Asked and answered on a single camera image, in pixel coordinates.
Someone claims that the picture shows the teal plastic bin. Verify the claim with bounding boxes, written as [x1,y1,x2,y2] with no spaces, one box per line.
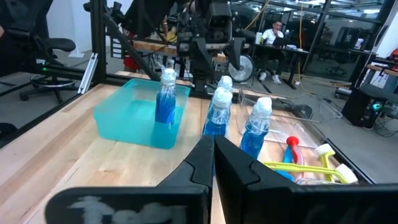
[93,77,191,150]

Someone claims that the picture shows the clear plastic bin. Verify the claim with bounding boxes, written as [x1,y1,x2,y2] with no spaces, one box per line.
[236,88,343,150]

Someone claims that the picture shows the person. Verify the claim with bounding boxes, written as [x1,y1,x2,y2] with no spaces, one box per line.
[121,0,178,74]
[257,19,286,85]

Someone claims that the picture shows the blue dish brush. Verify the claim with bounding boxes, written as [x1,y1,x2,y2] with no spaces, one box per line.
[274,145,297,183]

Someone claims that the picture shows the colourful toothbrushes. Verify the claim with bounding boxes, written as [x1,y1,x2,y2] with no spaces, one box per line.
[285,135,307,183]

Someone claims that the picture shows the green dish brush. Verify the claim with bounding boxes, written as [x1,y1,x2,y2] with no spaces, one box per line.
[314,142,337,184]
[263,161,359,185]

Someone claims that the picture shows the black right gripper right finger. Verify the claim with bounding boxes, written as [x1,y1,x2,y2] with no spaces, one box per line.
[214,135,398,224]

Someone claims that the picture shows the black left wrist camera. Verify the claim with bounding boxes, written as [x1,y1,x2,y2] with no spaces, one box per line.
[205,2,233,44]

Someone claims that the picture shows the black computer tower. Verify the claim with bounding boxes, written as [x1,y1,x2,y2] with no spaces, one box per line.
[341,88,388,129]

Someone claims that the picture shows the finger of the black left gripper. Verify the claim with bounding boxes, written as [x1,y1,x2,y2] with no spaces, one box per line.
[188,51,215,93]
[231,49,248,72]

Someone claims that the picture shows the black office chair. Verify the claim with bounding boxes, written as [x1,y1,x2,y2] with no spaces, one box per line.
[0,0,78,105]

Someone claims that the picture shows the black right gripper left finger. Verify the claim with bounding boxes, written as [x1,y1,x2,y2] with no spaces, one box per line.
[44,134,216,224]

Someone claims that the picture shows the silver aluminium extrusion bar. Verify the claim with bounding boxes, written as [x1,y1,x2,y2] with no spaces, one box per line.
[76,52,100,95]

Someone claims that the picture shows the blue dish soap bottle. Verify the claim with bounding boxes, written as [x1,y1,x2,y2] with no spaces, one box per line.
[239,96,274,160]
[154,63,178,125]
[201,86,234,139]
[216,75,234,91]

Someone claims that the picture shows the black office desk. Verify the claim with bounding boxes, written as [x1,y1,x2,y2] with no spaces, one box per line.
[253,42,312,91]

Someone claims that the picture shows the wooden workbench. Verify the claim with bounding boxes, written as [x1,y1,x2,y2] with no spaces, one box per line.
[133,39,229,65]

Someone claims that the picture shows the round floor fan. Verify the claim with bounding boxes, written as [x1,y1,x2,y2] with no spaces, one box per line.
[228,54,255,84]

